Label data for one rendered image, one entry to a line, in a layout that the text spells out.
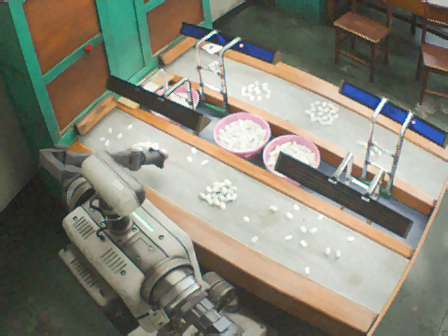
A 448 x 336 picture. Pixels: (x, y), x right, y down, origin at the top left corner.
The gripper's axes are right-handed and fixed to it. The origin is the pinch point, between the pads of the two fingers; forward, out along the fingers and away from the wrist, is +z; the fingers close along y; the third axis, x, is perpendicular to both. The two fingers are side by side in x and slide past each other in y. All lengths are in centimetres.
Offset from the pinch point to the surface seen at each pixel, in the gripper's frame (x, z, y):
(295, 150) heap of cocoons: -22, 34, -43
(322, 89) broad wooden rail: -54, 67, -34
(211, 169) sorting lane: -1.6, 10.1, -17.9
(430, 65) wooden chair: -114, 183, -79
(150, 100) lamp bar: -24.1, -16.5, 7.7
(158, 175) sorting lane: 9.0, -2.2, 0.2
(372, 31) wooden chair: -122, 193, -17
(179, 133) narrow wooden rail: -8.7, 14.5, 7.7
